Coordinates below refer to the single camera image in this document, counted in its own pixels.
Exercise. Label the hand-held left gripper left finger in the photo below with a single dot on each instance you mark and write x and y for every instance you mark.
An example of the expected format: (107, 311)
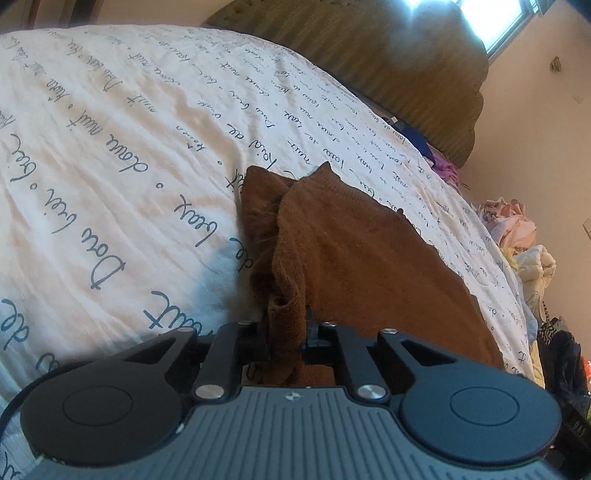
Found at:
(254, 344)

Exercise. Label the purple cloth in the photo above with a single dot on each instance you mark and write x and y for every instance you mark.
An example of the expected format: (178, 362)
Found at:
(444, 166)

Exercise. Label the brown knit sweater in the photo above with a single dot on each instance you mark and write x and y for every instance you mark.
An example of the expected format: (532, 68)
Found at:
(360, 258)

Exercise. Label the black and white striped cloth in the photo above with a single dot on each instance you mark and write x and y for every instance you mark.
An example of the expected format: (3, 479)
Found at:
(550, 328)

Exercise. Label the bright window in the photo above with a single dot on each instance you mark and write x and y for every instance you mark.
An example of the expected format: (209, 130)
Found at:
(489, 18)

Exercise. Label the white script-printed bed sheet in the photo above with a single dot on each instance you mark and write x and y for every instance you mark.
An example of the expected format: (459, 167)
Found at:
(115, 161)

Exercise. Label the black bag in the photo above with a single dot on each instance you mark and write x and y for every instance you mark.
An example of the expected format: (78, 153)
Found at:
(570, 364)

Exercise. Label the olive upholstered headboard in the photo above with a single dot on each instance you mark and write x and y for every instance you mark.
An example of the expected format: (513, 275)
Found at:
(392, 60)

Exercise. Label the cream puffy jacket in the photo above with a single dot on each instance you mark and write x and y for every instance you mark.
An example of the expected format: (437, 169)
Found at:
(535, 272)

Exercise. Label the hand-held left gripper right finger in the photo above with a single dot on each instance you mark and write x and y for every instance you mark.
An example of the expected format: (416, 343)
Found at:
(311, 337)

